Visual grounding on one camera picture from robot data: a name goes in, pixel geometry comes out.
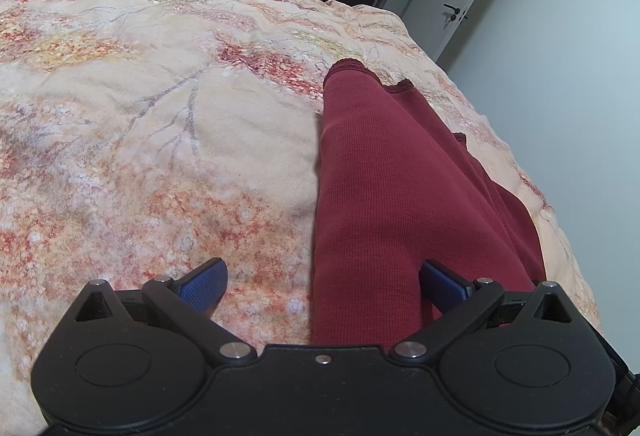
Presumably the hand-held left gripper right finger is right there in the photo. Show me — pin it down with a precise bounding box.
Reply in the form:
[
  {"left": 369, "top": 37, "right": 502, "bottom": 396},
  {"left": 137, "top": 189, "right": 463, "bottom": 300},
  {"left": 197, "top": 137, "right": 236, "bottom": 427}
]
[{"left": 389, "top": 259, "right": 573, "bottom": 365}]

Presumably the dark red knit sweater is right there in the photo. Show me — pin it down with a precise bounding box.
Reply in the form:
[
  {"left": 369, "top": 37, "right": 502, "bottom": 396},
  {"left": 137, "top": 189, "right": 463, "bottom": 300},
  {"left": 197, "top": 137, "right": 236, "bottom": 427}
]
[{"left": 310, "top": 58, "right": 547, "bottom": 348}]

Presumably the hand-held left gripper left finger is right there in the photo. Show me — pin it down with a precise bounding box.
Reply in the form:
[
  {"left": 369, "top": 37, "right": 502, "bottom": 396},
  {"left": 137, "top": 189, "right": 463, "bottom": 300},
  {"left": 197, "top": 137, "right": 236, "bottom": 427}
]
[{"left": 74, "top": 257, "right": 257, "bottom": 367}]

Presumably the black door handle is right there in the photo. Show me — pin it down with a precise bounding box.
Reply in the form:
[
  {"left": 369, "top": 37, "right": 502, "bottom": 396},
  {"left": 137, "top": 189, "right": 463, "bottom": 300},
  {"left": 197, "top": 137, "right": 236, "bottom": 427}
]
[{"left": 442, "top": 3, "right": 469, "bottom": 24}]

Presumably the floral peach blanket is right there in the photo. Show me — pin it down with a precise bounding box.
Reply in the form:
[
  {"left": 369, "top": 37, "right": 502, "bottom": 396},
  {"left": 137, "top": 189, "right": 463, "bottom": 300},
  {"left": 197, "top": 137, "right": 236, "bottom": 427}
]
[{"left": 0, "top": 0, "right": 603, "bottom": 436}]

